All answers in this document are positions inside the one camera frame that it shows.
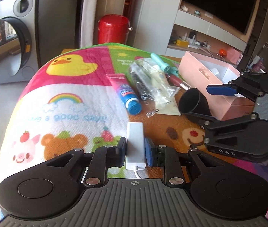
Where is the white power adapter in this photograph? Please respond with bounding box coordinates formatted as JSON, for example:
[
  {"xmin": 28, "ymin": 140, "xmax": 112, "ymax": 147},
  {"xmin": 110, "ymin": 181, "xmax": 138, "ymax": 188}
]
[{"xmin": 125, "ymin": 122, "xmax": 146, "ymax": 179}]

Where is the black cup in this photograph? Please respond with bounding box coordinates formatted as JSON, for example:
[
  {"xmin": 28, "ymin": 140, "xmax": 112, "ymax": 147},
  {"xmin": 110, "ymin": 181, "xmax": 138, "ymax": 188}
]
[{"xmin": 178, "ymin": 88, "xmax": 212, "ymax": 116}]

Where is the cream lotion tube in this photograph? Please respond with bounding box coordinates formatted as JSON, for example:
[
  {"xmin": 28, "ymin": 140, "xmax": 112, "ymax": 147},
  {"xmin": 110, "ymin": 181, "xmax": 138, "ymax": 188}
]
[{"xmin": 155, "ymin": 70, "xmax": 180, "ymax": 116}]

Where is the red silver lipstick tube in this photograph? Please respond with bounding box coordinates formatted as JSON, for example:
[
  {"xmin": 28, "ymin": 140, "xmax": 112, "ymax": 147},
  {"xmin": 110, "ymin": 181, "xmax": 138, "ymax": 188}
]
[{"xmin": 165, "ymin": 74, "xmax": 191, "ymax": 91}]

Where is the clear plastic bag with comb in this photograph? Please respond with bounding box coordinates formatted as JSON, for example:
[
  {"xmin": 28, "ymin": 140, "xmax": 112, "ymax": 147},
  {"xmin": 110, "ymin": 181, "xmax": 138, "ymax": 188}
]
[{"xmin": 129, "ymin": 58, "xmax": 180, "ymax": 109}]

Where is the pink blue toothpaste tube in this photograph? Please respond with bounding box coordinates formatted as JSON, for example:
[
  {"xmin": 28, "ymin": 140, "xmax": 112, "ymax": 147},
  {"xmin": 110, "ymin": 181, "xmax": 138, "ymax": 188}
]
[{"xmin": 106, "ymin": 74, "xmax": 142, "ymax": 115}]

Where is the orange pumpkin toy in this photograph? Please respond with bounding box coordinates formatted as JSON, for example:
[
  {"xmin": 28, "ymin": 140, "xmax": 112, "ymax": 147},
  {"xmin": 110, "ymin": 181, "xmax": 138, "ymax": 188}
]
[{"xmin": 219, "ymin": 49, "xmax": 227, "ymax": 57}]

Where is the pink cardboard box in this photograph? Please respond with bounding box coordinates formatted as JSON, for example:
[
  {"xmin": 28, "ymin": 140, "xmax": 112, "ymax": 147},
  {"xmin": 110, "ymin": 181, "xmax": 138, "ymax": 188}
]
[{"xmin": 179, "ymin": 52, "xmax": 254, "ymax": 120}]

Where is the colourful cartoon play mat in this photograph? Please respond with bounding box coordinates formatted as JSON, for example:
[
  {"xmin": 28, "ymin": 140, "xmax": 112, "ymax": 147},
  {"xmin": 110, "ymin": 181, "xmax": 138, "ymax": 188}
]
[{"xmin": 0, "ymin": 43, "xmax": 268, "ymax": 222}]

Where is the yellow toy box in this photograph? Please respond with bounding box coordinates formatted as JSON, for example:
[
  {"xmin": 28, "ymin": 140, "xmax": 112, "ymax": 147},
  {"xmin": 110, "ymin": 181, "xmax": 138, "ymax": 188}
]
[{"xmin": 176, "ymin": 39, "xmax": 189, "ymax": 48}]

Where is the black television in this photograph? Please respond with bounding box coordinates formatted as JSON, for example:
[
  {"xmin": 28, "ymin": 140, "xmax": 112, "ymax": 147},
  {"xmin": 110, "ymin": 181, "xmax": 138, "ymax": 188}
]
[{"xmin": 182, "ymin": 0, "xmax": 258, "ymax": 34}]

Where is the white tv cabinet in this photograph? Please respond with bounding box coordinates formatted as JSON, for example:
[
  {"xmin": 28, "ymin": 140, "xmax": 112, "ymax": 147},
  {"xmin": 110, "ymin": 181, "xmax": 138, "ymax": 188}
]
[{"xmin": 128, "ymin": 0, "xmax": 260, "ymax": 58}]

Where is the red trash bin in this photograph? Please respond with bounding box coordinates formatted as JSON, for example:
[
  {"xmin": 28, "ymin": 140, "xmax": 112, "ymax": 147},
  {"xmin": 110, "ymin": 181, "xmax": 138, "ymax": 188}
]
[{"xmin": 97, "ymin": 14, "xmax": 133, "ymax": 44}]

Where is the silver washing machine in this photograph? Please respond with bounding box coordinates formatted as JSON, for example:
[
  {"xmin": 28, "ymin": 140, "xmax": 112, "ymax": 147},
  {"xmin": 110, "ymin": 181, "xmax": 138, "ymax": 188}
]
[{"xmin": 0, "ymin": 0, "xmax": 40, "ymax": 84}]

